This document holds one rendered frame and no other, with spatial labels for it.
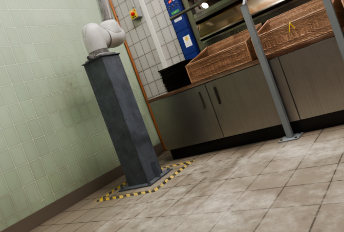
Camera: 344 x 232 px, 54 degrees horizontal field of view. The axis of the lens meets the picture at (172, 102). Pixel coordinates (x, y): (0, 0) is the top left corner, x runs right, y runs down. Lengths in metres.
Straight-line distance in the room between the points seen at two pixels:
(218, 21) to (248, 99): 0.92
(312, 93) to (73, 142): 1.90
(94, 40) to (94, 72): 0.23
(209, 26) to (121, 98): 1.14
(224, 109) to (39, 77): 1.53
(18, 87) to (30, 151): 0.50
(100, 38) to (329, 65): 1.59
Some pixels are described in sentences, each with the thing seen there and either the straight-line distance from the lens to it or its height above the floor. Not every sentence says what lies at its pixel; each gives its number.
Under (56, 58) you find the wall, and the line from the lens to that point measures 3.11.
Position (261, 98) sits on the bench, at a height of 0.31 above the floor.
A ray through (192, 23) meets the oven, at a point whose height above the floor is 1.11.
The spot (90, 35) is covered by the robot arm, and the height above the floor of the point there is 1.17.
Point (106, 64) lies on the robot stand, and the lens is 2.50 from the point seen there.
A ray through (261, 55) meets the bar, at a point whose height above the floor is 0.60.
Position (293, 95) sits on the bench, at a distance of 2.37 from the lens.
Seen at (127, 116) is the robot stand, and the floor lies 0.52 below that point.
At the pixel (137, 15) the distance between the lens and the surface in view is 3.52.
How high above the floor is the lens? 0.56
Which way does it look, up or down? 2 degrees down
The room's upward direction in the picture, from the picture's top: 20 degrees counter-clockwise
